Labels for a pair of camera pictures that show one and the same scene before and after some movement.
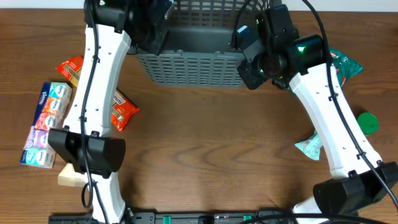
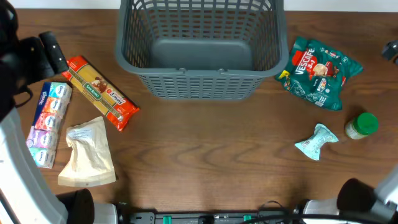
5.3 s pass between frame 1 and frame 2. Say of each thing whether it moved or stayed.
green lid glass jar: stayed
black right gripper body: moved
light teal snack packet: stayed
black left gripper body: moved
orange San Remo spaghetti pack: stayed
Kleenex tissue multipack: stayed
